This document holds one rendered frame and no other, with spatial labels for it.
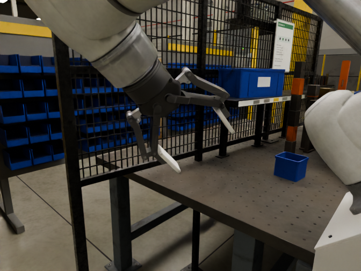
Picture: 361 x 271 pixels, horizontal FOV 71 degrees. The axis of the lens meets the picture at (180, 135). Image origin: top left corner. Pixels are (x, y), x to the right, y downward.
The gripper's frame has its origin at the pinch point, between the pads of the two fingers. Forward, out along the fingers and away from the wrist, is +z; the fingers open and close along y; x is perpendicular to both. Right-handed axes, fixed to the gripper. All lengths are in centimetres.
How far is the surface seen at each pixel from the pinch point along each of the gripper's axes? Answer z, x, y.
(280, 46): 57, -99, -68
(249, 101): 36, -48, -23
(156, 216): 84, -69, 59
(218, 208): 36.8, -12.2, 10.4
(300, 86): 59, -61, -52
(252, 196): 48, -16, -1
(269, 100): 48, -54, -33
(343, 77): 57, -47, -65
